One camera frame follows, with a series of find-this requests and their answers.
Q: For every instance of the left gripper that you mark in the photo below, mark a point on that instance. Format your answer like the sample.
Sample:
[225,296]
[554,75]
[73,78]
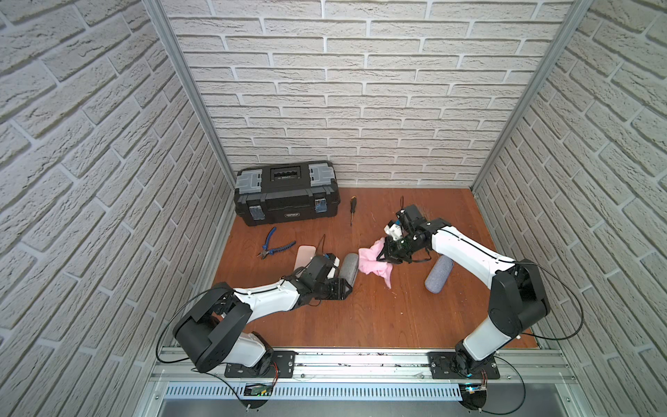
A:
[339,284]

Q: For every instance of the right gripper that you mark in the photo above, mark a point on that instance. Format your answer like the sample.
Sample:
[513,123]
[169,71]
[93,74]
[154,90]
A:
[389,255]

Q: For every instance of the grey felt eyeglass case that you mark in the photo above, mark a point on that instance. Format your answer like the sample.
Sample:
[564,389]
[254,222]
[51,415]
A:
[349,268]

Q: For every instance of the pink microfiber cloth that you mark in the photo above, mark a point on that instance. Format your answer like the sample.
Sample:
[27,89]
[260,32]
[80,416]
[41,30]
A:
[369,263]

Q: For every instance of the lavender eyeglass case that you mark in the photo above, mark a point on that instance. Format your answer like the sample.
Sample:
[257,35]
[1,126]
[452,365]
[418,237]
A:
[439,274]

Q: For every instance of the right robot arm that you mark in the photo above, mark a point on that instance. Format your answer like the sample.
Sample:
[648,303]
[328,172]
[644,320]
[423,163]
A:
[518,298]

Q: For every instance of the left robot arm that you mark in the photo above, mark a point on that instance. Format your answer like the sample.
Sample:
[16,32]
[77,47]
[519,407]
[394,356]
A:
[212,332]

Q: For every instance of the pink eyeglass case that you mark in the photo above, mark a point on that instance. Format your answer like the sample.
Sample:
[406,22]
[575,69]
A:
[305,254]

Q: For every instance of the black plastic toolbox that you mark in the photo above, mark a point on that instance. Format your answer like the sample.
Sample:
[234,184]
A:
[286,193]

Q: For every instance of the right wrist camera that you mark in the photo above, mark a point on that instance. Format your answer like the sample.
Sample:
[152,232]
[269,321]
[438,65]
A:
[394,230]

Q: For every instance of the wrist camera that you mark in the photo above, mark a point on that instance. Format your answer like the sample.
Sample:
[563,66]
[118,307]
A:
[394,230]
[335,264]

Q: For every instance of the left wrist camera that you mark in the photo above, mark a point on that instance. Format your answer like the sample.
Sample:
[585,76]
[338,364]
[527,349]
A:
[335,264]

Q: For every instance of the black handled screwdriver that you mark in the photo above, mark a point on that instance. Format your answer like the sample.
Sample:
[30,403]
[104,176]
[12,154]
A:
[353,206]

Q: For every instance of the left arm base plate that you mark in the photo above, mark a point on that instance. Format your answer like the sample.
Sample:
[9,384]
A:
[280,363]

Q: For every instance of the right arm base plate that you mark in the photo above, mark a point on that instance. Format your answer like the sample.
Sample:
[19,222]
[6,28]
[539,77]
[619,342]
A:
[458,365]

